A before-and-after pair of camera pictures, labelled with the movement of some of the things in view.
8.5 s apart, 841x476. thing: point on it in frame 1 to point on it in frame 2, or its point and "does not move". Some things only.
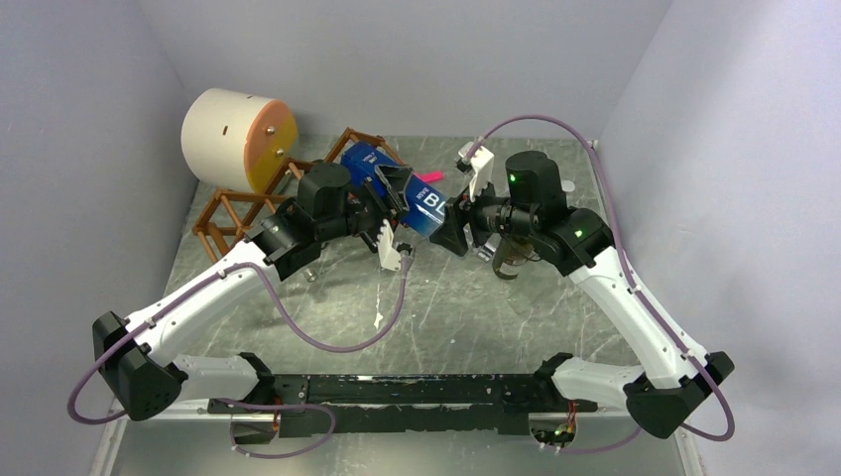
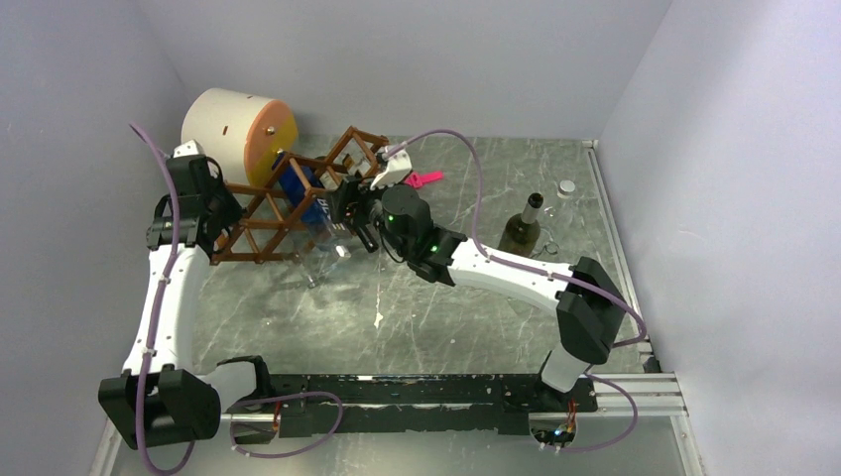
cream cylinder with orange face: (237, 142) does not move
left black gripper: (395, 181) to (236, 210)
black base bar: (315, 406) does not move
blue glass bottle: (427, 205) to (318, 208)
